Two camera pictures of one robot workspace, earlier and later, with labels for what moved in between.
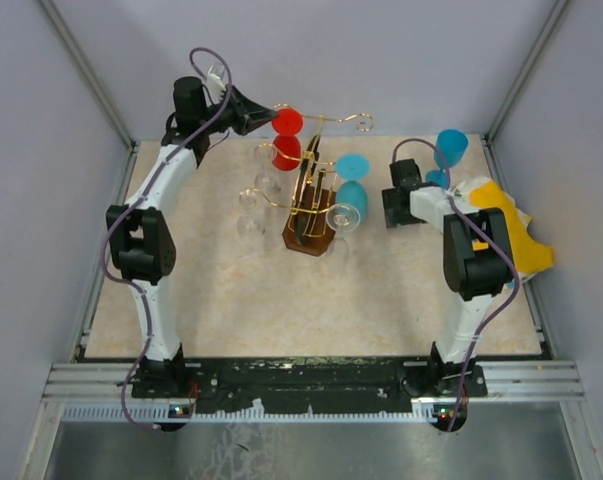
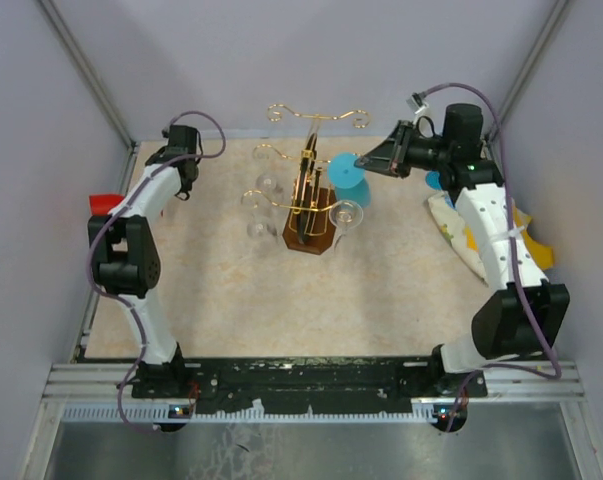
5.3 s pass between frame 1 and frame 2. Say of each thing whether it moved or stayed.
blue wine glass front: moved
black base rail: stayed
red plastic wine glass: moved
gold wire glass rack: stayed
